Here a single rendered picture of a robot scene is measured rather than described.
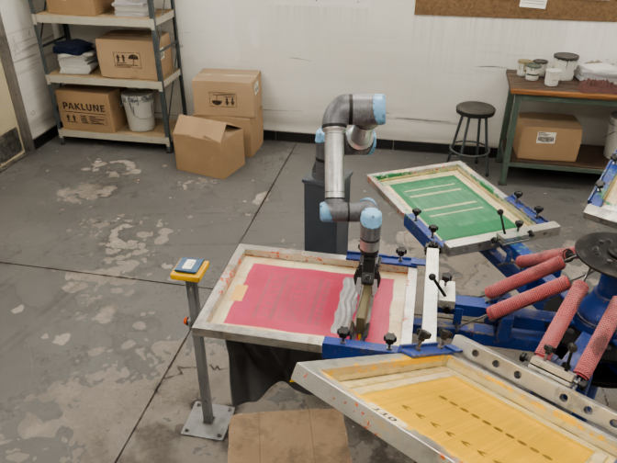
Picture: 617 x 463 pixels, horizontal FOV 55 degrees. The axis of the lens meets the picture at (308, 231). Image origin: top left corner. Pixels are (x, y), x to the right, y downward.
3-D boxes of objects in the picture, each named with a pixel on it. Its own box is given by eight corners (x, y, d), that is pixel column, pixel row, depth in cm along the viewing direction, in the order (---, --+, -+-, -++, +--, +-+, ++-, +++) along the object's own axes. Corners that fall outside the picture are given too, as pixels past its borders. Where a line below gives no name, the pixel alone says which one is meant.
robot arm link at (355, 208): (348, 196, 228) (350, 209, 218) (377, 196, 228) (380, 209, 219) (347, 213, 232) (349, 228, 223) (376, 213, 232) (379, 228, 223)
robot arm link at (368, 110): (341, 133, 276) (349, 88, 222) (373, 133, 276) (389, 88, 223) (341, 158, 275) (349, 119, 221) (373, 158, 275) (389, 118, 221)
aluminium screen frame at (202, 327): (193, 335, 219) (191, 327, 217) (240, 250, 268) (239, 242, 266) (409, 366, 206) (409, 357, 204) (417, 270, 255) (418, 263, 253)
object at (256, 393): (233, 407, 245) (227, 328, 223) (236, 400, 248) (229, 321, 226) (345, 425, 237) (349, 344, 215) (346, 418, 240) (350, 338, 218)
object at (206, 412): (180, 434, 298) (154, 277, 249) (196, 401, 317) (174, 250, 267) (222, 441, 295) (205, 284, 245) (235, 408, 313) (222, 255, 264)
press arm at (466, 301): (436, 312, 224) (437, 301, 222) (436, 302, 229) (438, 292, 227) (483, 318, 221) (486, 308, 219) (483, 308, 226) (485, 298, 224)
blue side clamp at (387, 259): (344, 269, 257) (345, 256, 253) (346, 263, 261) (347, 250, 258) (415, 277, 252) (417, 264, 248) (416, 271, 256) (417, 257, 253)
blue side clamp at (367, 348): (321, 358, 210) (321, 343, 207) (324, 348, 215) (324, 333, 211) (407, 370, 205) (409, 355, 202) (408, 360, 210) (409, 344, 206)
